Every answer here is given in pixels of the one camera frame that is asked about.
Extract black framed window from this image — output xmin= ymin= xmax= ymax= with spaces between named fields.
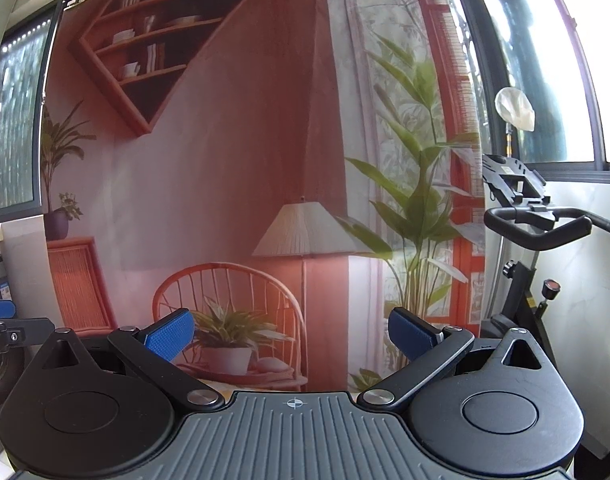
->
xmin=0 ymin=3 xmax=62 ymax=223

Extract black exercise bike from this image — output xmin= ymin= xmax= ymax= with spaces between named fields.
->
xmin=476 ymin=152 xmax=610 ymax=366

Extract white cloth on pole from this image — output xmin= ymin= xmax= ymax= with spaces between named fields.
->
xmin=494 ymin=87 xmax=535 ymax=131

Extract printed room backdrop cloth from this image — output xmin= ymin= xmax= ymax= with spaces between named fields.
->
xmin=43 ymin=0 xmax=485 ymax=391

